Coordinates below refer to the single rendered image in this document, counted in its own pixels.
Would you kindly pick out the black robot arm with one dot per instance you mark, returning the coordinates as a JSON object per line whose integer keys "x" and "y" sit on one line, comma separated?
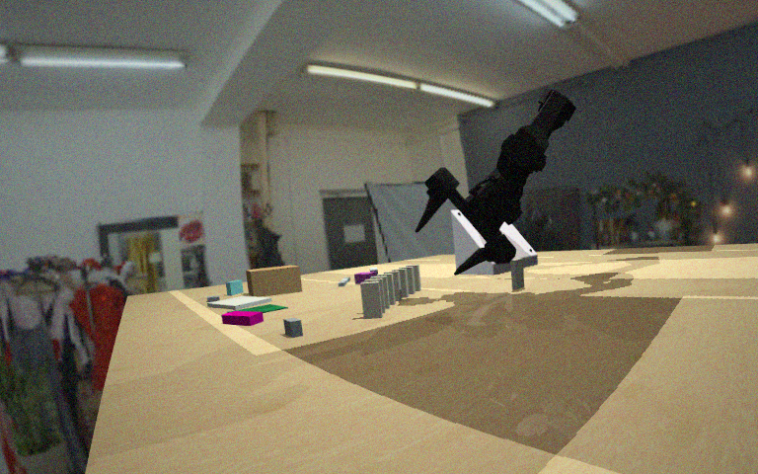
{"x": 522, "y": 154}

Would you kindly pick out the white flat square panel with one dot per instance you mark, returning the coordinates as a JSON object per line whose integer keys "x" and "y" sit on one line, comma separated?
{"x": 239, "y": 302}

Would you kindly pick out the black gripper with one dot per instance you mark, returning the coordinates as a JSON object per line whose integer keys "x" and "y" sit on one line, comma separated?
{"x": 441, "y": 187}

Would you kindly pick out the magenta rectangular block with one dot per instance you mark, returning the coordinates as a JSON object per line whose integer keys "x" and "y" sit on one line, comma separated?
{"x": 242, "y": 318}

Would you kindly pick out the light blue rectangular block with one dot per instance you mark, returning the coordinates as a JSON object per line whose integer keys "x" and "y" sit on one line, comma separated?
{"x": 234, "y": 287}

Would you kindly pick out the pink square block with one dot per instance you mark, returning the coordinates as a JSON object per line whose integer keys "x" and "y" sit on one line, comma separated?
{"x": 361, "y": 277}

